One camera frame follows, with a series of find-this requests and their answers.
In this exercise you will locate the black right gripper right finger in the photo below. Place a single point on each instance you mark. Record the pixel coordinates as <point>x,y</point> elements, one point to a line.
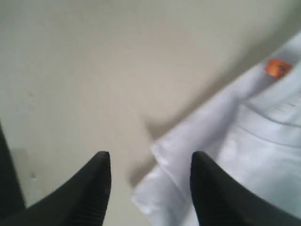
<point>219,200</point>

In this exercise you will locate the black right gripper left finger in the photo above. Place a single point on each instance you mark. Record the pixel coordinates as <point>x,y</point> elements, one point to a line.
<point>80,201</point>

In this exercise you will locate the white t-shirt red lettering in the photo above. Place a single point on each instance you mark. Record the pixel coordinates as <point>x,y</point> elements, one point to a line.
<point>251,129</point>

